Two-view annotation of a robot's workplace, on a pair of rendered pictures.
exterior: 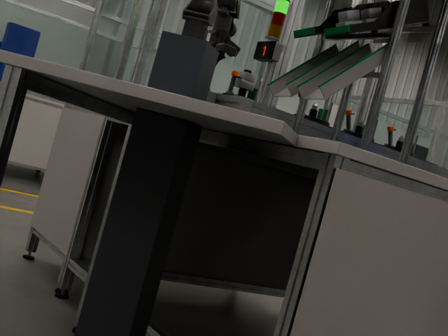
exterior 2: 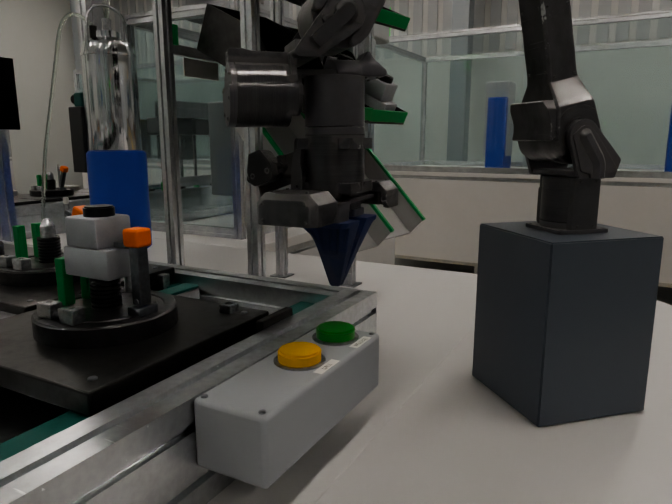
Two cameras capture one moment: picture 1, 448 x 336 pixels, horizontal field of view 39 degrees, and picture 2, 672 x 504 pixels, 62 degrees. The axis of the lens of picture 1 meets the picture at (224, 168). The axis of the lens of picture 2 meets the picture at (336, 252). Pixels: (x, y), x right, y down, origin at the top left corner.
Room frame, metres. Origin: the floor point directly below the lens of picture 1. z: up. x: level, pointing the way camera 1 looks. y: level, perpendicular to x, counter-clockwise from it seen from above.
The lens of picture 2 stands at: (2.38, 0.61, 1.16)
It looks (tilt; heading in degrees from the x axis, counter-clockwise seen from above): 11 degrees down; 241
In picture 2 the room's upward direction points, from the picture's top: straight up
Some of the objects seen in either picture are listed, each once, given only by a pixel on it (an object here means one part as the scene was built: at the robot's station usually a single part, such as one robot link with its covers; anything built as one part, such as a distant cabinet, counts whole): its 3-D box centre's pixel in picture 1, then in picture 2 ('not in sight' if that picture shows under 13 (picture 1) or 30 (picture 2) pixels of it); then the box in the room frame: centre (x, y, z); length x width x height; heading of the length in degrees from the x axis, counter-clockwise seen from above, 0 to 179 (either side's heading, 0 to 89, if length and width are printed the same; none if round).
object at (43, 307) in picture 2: not in sight; (49, 309); (2.37, 0.02, 1.00); 0.02 x 0.01 x 0.02; 123
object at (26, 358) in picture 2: not in sight; (109, 333); (2.31, 0.01, 0.96); 0.24 x 0.24 x 0.02; 33
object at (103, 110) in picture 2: not in sight; (111, 79); (2.14, -1.05, 1.32); 0.14 x 0.14 x 0.38
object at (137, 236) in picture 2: (235, 82); (133, 265); (2.29, 0.05, 1.04); 0.04 x 0.02 x 0.08; 123
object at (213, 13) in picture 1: (199, 12); (570, 149); (1.85, 0.19, 1.15); 0.09 x 0.07 x 0.06; 78
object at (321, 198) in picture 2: (217, 41); (335, 171); (2.11, 0.13, 1.13); 0.19 x 0.06 x 0.08; 33
